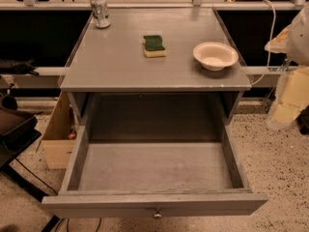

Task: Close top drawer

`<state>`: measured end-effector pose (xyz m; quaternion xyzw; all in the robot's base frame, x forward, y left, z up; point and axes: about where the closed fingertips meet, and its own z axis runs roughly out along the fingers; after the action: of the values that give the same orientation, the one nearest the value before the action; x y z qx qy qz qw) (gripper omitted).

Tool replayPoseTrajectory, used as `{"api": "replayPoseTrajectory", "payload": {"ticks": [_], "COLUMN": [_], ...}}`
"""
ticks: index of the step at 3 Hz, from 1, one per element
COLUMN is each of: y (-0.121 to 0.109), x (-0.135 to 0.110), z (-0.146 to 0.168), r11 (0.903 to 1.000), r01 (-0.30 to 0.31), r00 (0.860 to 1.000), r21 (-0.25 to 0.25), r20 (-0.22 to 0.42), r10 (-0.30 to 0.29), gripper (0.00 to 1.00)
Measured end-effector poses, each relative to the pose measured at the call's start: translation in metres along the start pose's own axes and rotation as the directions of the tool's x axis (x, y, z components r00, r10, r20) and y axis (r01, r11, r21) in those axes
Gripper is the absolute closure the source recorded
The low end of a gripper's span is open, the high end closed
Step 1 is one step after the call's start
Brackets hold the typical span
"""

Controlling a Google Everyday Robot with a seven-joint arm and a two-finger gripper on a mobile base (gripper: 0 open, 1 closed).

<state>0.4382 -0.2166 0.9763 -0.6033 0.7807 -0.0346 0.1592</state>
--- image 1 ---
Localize black floor cable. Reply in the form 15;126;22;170
14;158;102;232

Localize cardboard box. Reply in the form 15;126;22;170
42;93;76;169

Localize crushed silver can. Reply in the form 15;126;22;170
91;0;110;28

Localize grey top drawer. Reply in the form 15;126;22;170
42;92;268;219

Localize black stand with tray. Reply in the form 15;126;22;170
0;75;61;232

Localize white cable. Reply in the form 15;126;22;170
250;0;277;86

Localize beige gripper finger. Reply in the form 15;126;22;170
265;25;291;53

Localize round metal drawer knob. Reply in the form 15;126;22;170
153;210;163;219

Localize white bowl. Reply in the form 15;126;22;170
193;42;239;72

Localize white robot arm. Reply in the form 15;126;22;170
265;5;309;66

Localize green yellow sponge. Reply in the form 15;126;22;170
143;35;166;58

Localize grey drawer cabinet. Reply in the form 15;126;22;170
61;8;251;112

